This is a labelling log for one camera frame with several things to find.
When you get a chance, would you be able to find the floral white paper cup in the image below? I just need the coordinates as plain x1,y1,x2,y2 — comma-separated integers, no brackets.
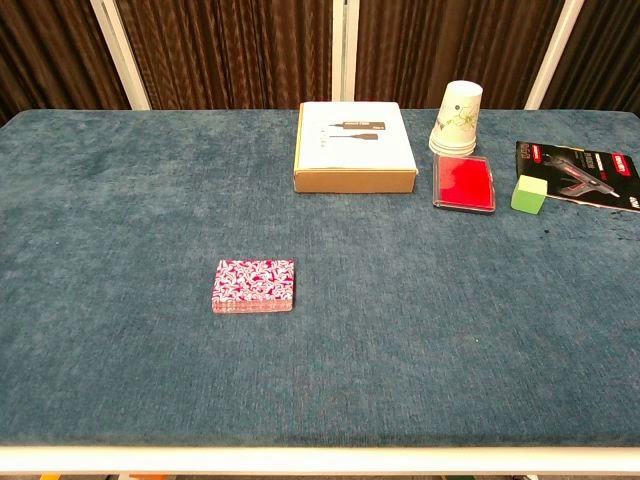
428,135,478,153
429,79,485,149
428,142,477,157

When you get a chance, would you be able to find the black glue gun package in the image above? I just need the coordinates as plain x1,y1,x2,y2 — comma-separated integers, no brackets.
514,140,640,215

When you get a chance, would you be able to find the cardboard box with white label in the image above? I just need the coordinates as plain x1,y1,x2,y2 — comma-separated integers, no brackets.
292,101,419,195

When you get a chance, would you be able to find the white partition frame post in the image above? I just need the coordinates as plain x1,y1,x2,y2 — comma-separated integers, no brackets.
523,0,586,111
330,0,360,104
89,0,152,111

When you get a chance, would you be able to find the green cube block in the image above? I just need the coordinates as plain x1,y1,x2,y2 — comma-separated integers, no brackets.
510,174,550,216

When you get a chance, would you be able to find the red ink pad clear case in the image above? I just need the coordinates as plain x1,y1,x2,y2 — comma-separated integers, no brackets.
431,152,498,215

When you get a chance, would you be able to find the red white patterned box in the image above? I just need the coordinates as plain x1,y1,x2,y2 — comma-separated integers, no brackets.
210,258,296,315

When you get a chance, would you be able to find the brown pleated curtain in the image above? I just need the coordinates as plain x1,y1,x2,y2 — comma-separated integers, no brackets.
114,0,335,111
542,0,640,114
0,0,134,126
354,0,567,111

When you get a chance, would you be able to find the blue velvet table cloth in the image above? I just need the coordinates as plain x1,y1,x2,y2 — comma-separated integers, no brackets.
0,108,640,449

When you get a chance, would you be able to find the white table frame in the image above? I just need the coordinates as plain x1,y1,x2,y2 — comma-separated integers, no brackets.
0,444,640,476

